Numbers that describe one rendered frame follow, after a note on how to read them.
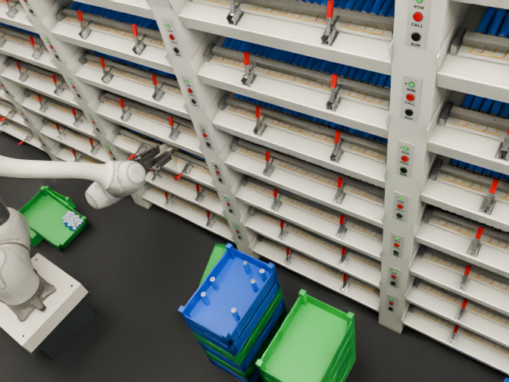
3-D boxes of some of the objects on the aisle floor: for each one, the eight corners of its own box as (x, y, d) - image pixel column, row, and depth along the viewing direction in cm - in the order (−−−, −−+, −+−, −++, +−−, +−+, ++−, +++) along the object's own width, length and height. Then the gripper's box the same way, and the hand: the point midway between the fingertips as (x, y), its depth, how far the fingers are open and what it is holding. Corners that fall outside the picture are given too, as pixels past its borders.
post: (255, 262, 225) (113, -188, 97) (239, 255, 230) (82, -187, 101) (278, 231, 234) (175, -218, 106) (262, 223, 239) (145, -215, 111)
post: (400, 333, 192) (474, -203, 64) (378, 323, 197) (405, -200, 68) (420, 294, 202) (519, -246, 73) (398, 284, 206) (456, -240, 78)
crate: (88, 223, 259) (86, 217, 252) (60, 252, 249) (57, 246, 242) (45, 192, 263) (42, 185, 256) (17, 219, 253) (12, 212, 246)
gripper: (146, 171, 181) (188, 142, 196) (117, 158, 189) (160, 129, 204) (150, 186, 186) (191, 157, 201) (121, 173, 194) (163, 145, 208)
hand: (170, 147), depth 200 cm, fingers open, 3 cm apart
